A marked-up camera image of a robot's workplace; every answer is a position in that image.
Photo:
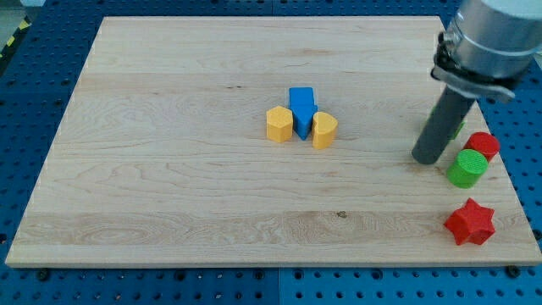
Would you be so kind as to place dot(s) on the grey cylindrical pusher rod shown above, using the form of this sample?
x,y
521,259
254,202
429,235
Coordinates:
x,y
450,110

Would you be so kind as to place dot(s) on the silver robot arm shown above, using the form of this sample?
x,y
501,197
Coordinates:
x,y
484,52

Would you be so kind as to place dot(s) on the wooden board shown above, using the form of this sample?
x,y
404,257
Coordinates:
x,y
161,159

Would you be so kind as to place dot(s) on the green block behind rod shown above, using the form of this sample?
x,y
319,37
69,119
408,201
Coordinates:
x,y
457,131

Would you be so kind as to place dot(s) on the red cylinder block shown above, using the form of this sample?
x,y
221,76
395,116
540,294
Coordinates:
x,y
484,143

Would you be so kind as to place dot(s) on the green cylinder block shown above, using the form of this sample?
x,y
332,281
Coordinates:
x,y
467,168

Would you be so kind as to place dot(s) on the red star block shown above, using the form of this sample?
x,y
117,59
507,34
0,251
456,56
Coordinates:
x,y
471,223

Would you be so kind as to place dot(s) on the yellow half-moon block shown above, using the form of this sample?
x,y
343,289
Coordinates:
x,y
324,129

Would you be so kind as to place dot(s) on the blue arrow block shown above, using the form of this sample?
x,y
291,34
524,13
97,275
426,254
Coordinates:
x,y
303,107

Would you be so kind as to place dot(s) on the yellow hexagon block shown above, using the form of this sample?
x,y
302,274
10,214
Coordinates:
x,y
279,124

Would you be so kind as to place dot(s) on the black yellow hazard tape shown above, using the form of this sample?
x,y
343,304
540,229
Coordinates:
x,y
16,38

